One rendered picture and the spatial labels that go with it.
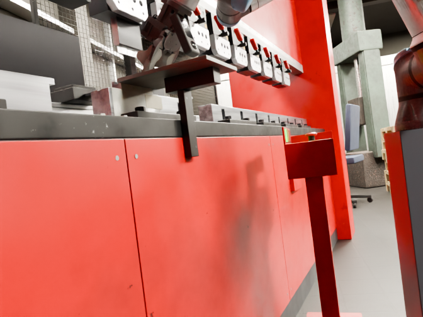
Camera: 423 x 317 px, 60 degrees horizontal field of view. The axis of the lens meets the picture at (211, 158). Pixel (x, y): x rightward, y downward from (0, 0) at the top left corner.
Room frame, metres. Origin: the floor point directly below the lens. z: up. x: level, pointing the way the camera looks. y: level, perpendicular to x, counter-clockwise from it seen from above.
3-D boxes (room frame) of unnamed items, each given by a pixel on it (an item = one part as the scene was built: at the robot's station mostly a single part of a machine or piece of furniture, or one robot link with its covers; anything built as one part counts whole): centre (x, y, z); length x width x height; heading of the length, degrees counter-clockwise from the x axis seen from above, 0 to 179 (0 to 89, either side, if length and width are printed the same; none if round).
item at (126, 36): (1.04, 0.19, 1.13); 0.10 x 0.02 x 0.10; 153
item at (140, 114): (1.05, 0.12, 0.89); 0.30 x 0.05 x 0.03; 153
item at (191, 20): (1.38, 0.02, 1.26); 0.15 x 0.09 x 0.17; 153
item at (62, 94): (1.12, 0.33, 1.01); 0.26 x 0.12 x 0.05; 63
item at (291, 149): (1.32, -0.36, 0.75); 0.20 x 0.16 x 0.18; 162
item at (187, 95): (0.96, 0.02, 0.88); 0.14 x 0.04 x 0.22; 63
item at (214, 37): (1.56, -0.07, 1.26); 0.15 x 0.09 x 0.17; 153
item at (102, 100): (1.09, 0.17, 0.92); 0.39 x 0.06 x 0.10; 153
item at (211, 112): (2.17, -0.38, 0.92); 1.68 x 0.06 x 0.10; 153
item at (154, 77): (0.98, 0.06, 1.00); 0.26 x 0.18 x 0.01; 63
